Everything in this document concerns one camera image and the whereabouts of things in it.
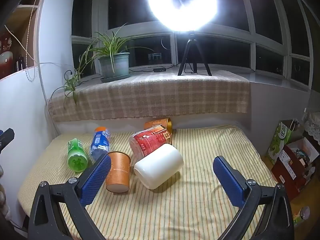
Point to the black tripod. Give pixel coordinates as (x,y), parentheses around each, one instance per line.
(190,45)

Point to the red printed paper cup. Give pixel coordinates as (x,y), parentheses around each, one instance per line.
(147,141)

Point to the green plant saucer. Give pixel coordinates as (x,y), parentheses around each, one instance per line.
(117,77)

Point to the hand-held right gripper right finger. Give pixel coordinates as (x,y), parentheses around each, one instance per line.
(228,182)

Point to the yellow striped mat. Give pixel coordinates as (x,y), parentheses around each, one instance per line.
(175,207)

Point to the white lace cloth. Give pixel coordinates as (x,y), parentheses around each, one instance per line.
(313,127)

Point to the red ceramic vase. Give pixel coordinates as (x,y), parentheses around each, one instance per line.
(5,55)

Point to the small green round container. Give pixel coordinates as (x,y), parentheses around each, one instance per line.
(301,216)

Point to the green paper bag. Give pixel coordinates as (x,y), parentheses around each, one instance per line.
(281,142)

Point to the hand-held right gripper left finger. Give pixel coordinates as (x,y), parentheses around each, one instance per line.
(96,180)

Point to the white window frame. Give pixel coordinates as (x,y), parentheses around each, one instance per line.
(252,40)

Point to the beige plaid cloth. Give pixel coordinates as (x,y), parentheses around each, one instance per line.
(150,95)

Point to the blue label plastic bottle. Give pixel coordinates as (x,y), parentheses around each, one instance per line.
(100,141)

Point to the white cup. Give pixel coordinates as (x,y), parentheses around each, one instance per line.
(160,166)

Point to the green plastic bottle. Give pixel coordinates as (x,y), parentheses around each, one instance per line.
(76,156)

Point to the potted spider plant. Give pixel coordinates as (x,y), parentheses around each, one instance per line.
(113,65)

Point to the orange paper cup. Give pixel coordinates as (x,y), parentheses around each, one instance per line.
(119,171)

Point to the wooden shelf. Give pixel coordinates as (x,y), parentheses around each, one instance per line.
(27,30)

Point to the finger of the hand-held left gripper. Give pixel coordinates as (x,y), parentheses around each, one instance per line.
(8,136)

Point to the white printed box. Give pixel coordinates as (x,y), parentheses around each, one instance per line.
(306,150)

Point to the dark red box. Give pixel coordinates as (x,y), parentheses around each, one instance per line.
(287,170)

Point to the orange gold-rimmed cup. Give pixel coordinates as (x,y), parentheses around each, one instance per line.
(156,123)

